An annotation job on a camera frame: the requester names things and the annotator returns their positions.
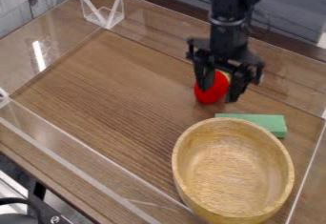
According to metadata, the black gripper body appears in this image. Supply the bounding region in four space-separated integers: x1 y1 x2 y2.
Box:
186 38 264 85

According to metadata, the oval wooden bowl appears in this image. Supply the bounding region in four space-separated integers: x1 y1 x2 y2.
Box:
172 117 295 224

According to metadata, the clear acrylic front wall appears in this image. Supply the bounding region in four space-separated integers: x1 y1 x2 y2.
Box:
0 89 203 224

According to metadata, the clear acrylic corner bracket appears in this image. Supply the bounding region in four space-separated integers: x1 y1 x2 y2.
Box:
80 0 124 30

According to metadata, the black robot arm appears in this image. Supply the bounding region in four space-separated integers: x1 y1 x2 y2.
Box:
186 0 264 104

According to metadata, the red plush strawberry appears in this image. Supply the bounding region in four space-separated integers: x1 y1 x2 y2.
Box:
194 71 231 104

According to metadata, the black cable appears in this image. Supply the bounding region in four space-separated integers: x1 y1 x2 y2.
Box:
0 197 36 224

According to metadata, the green foam block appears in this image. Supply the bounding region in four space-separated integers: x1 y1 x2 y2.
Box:
215 113 287 138

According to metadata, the black metal table bracket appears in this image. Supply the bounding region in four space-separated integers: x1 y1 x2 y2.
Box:
28 181 72 224

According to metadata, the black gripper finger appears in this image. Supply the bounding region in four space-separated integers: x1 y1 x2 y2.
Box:
194 57 215 92
226 71 247 103

